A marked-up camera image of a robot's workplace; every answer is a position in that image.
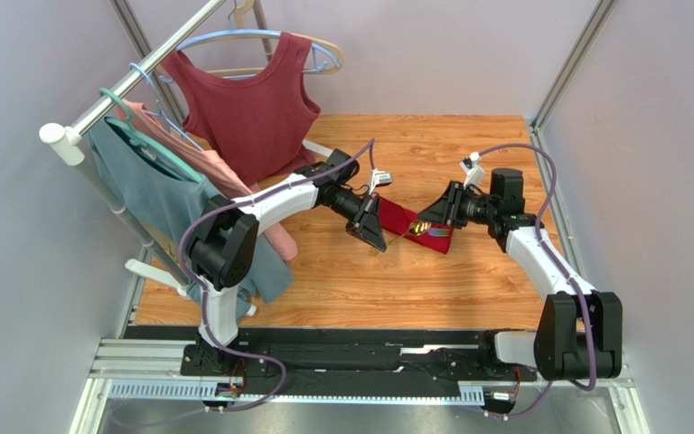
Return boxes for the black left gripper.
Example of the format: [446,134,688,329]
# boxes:
[331,185,387,253]

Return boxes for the red cloth napkin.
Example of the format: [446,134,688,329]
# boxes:
[379,198,453,254]

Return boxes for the gold spoon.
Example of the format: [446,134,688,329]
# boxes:
[386,220,432,247]

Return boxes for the iridescent fork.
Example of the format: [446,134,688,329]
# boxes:
[427,227,452,238]

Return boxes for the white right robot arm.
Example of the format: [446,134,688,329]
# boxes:
[418,152,623,388]

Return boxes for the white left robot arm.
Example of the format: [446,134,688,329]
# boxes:
[178,149,387,356]

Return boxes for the pink hanging shirt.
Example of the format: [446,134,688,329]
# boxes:
[123,99,298,261]

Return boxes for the maroon tank top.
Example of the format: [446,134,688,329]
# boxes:
[161,51,321,184]

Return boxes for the light blue clothes hanger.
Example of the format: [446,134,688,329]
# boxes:
[175,29,345,80]

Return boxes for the grey-blue hanging shirt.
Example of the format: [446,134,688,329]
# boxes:
[85,118,294,318]

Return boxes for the wooden clothes hanger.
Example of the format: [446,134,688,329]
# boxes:
[208,0,347,80]

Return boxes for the teal clothes hanger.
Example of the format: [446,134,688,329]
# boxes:
[98,88,204,183]

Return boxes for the white clothes rack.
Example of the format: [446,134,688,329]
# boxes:
[39,0,350,319]

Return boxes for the blue wire clothes hanger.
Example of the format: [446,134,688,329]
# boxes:
[129,62,204,151]

